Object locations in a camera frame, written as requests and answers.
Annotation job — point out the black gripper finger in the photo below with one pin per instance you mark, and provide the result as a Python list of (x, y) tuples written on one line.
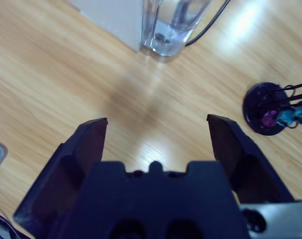
[(66, 174), (240, 159)]

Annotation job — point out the purple coffee capsule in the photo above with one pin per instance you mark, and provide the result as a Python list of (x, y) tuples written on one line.
[(269, 119)]

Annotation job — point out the black capsule holder with rods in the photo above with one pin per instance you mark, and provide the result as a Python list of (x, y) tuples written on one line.
[(253, 112)]

